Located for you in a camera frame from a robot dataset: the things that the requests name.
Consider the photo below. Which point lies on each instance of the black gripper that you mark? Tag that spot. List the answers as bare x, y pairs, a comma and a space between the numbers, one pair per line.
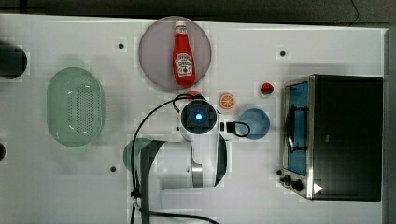
197, 117

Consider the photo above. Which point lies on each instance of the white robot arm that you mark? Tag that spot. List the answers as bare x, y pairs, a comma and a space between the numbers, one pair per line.
199, 160

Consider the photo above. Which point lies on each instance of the steel toaster oven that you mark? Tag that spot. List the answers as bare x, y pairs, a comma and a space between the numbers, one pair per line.
332, 137

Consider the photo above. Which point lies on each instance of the pink plush strawberry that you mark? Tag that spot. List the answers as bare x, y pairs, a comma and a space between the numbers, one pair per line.
195, 94

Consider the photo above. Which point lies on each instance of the plush orange slice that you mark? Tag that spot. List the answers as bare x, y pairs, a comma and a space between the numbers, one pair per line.
226, 101

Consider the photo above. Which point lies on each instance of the red plush ketchup bottle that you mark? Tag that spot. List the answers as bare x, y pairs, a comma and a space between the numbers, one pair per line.
183, 61

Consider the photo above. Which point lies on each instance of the blue bowl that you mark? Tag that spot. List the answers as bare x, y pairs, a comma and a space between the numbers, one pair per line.
255, 122

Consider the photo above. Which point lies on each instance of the dark red plush strawberry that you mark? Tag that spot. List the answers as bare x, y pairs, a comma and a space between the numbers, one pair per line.
267, 88

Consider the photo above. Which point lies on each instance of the round grey plate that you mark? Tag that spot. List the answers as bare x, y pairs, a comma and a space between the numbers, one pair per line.
156, 51

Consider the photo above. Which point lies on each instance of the green oval colander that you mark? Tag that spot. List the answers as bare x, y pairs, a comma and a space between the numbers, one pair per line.
75, 107

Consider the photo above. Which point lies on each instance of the black round pot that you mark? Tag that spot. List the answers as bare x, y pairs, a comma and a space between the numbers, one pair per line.
13, 61

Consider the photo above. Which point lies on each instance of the black round pan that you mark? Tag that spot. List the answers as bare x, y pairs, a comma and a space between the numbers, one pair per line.
2, 151

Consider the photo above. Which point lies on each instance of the green cup with handle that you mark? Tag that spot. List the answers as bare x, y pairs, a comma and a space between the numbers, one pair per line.
132, 152

